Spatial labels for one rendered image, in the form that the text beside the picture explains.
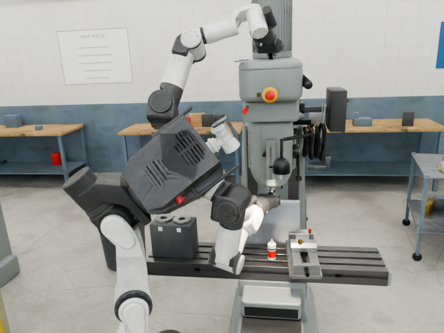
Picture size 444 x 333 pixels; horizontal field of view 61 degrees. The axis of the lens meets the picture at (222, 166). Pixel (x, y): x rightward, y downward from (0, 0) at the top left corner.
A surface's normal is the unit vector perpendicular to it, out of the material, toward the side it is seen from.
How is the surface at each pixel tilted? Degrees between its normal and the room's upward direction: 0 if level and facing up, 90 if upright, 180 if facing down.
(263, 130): 90
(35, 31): 90
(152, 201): 74
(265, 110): 90
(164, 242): 90
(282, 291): 0
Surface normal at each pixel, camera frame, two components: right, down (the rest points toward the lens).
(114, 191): 0.25, 0.27
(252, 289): -0.04, -0.96
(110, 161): -0.15, 0.29
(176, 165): -0.26, 0.02
